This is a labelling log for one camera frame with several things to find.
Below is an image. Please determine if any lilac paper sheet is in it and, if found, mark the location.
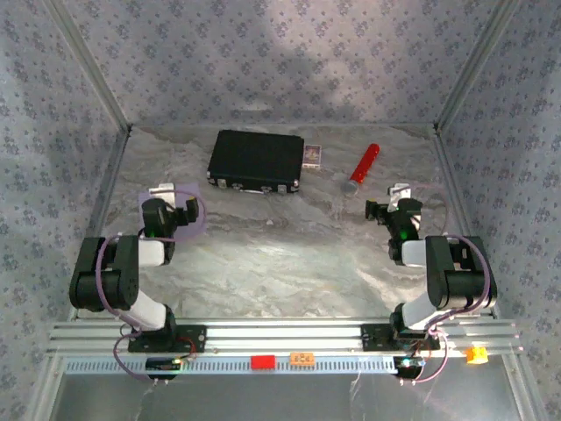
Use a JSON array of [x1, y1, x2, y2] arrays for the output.
[[138, 182, 208, 241]]

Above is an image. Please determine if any grey metal sheet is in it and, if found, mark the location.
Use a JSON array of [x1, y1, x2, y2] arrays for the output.
[[52, 372, 527, 421]]

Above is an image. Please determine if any red glitter microphone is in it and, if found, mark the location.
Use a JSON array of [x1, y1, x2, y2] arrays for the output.
[[340, 143, 381, 196]]

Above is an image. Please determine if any black hard case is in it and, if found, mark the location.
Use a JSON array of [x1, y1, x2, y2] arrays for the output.
[[206, 129, 305, 195]]

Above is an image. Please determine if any small printed card box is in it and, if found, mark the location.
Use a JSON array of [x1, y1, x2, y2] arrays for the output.
[[302, 143, 323, 169]]

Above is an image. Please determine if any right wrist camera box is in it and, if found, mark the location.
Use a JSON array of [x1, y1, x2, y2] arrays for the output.
[[387, 182, 412, 211]]

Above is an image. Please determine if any aluminium frame bar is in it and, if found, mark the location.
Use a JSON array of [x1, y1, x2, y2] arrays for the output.
[[431, 125, 501, 319], [30, 354, 67, 421], [43, 0, 133, 132], [503, 353, 549, 421], [435, 0, 523, 132], [69, 126, 133, 321]]

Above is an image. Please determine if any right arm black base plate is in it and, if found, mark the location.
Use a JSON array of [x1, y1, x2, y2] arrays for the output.
[[359, 323, 442, 352]]

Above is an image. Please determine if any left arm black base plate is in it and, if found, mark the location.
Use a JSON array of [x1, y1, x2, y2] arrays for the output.
[[127, 325, 208, 354]]

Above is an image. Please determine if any aluminium mounting rail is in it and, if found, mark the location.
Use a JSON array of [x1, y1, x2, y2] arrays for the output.
[[46, 318, 525, 356]]

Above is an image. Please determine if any grey slotted cable duct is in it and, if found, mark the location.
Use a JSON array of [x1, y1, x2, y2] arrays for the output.
[[63, 353, 433, 376]]

